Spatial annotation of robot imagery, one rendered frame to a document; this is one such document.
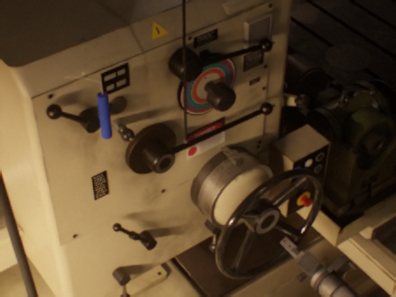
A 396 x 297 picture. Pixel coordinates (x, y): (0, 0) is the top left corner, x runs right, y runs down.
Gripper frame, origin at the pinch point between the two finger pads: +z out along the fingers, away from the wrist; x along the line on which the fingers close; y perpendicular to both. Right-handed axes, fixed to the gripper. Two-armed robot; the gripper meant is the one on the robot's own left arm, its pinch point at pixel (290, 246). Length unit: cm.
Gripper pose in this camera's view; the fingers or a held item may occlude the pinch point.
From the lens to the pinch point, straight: 222.9
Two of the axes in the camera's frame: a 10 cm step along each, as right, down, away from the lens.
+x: 3.9, 4.5, 8.0
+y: -7.1, 7.0, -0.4
